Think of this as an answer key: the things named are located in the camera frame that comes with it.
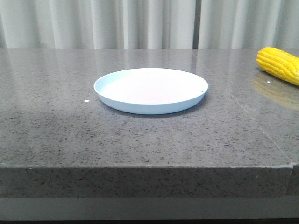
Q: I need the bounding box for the light blue round plate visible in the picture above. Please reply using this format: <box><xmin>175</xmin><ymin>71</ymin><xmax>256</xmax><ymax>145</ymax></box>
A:
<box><xmin>93</xmin><ymin>68</ymin><xmax>208</xmax><ymax>115</ymax></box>

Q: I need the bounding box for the yellow corn cob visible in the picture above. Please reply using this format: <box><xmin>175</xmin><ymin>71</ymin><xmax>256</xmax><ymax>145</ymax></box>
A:
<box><xmin>256</xmin><ymin>47</ymin><xmax>299</xmax><ymax>86</ymax></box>

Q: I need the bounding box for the grey pleated curtain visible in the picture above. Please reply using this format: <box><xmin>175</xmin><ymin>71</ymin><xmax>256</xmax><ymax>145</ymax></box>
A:
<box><xmin>0</xmin><ymin>0</ymin><xmax>299</xmax><ymax>49</ymax></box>

